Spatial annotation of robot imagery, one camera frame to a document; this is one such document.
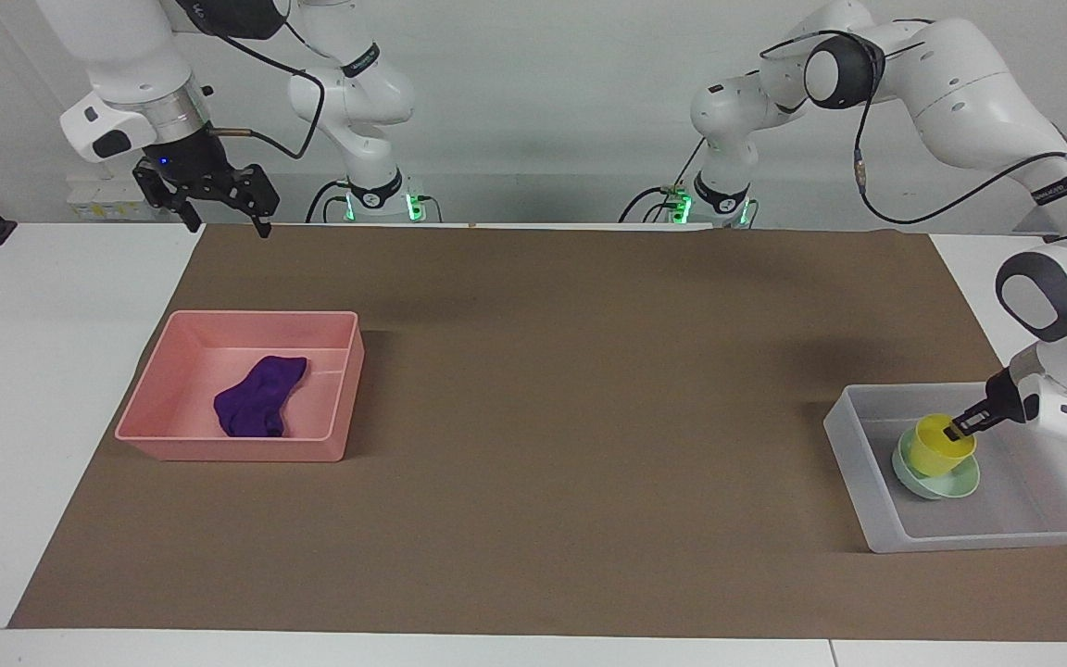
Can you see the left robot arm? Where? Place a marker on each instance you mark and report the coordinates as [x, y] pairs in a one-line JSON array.
[[960, 102]]

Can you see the pink plastic box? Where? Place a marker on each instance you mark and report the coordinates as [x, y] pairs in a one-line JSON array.
[[237, 450]]

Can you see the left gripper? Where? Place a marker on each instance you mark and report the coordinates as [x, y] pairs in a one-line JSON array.
[[1006, 396]]

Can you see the light green bowl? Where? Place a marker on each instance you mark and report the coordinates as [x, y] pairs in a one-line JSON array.
[[947, 488]]

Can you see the purple crumpled cloth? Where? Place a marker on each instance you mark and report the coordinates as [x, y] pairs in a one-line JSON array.
[[260, 394]]

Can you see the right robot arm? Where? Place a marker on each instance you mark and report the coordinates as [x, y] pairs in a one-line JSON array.
[[121, 56]]

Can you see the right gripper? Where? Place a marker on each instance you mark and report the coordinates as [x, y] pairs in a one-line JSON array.
[[186, 162]]

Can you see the yellow plastic cup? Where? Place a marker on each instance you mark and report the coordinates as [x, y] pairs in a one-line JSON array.
[[936, 454]]

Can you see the clear plastic box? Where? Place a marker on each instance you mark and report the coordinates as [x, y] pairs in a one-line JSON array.
[[1006, 521]]

